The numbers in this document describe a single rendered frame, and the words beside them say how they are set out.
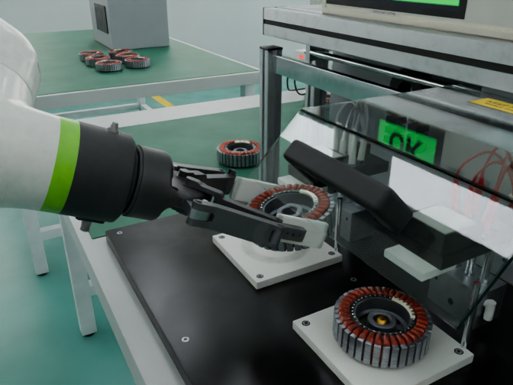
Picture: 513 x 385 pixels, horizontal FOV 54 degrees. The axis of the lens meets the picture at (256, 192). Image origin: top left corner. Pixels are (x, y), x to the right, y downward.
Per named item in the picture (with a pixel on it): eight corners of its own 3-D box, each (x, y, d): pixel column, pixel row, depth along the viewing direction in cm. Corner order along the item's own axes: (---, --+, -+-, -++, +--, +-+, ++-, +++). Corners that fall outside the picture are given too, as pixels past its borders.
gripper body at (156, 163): (108, 196, 56) (185, 211, 60) (122, 229, 48) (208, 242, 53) (127, 133, 54) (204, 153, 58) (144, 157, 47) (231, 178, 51)
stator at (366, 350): (365, 383, 53) (369, 356, 51) (315, 319, 62) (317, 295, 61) (450, 355, 57) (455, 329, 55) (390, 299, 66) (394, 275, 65)
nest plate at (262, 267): (256, 289, 70) (256, 283, 70) (212, 241, 82) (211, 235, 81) (342, 261, 77) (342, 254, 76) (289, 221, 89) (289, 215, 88)
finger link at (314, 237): (276, 212, 54) (279, 215, 53) (327, 223, 57) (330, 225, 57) (267, 237, 55) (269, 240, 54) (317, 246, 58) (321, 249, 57)
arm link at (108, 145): (87, 126, 43) (75, 102, 51) (54, 246, 46) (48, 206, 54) (153, 142, 46) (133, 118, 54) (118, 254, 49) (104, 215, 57)
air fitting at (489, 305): (487, 325, 61) (492, 305, 60) (479, 319, 62) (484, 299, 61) (493, 322, 62) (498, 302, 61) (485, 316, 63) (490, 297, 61)
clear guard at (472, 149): (454, 332, 27) (474, 237, 25) (247, 179, 46) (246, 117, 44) (728, 204, 42) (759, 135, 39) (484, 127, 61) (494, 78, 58)
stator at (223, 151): (259, 170, 115) (259, 155, 113) (211, 166, 117) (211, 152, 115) (267, 153, 125) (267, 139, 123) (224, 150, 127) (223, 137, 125)
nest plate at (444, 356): (372, 414, 51) (372, 406, 50) (291, 328, 63) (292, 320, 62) (472, 362, 57) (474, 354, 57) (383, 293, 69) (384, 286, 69)
